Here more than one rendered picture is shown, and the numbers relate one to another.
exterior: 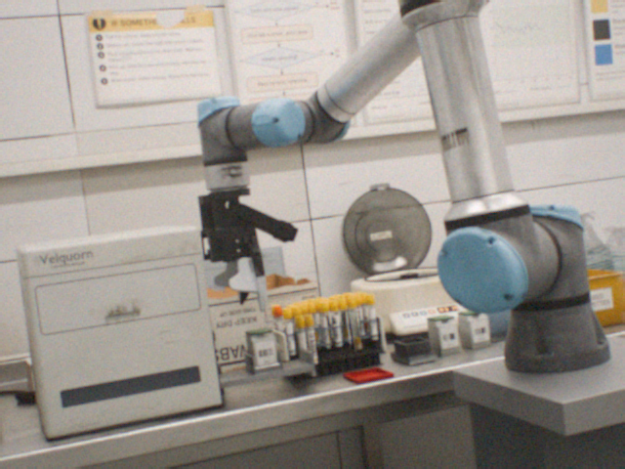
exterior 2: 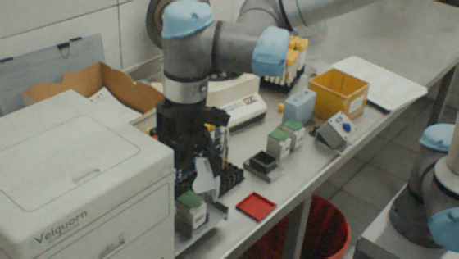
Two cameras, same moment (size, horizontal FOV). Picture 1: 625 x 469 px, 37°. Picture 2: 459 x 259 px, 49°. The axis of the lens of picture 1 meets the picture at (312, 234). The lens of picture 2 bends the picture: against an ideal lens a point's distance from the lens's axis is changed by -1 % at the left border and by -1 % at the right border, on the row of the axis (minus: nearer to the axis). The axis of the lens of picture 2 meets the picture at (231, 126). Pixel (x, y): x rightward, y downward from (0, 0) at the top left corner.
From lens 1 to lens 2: 1.12 m
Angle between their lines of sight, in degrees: 44
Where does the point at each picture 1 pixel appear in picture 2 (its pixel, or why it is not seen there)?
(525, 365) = (426, 243)
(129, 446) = not seen: outside the picture
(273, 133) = (275, 73)
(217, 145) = (193, 64)
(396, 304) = (219, 102)
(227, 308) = not seen: hidden behind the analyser
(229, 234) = (192, 143)
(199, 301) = (169, 210)
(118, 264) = (109, 211)
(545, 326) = not seen: hidden behind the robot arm
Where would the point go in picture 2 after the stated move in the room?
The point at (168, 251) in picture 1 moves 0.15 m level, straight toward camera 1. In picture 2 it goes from (150, 181) to (210, 238)
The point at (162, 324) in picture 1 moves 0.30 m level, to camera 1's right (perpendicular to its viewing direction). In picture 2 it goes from (140, 242) to (288, 188)
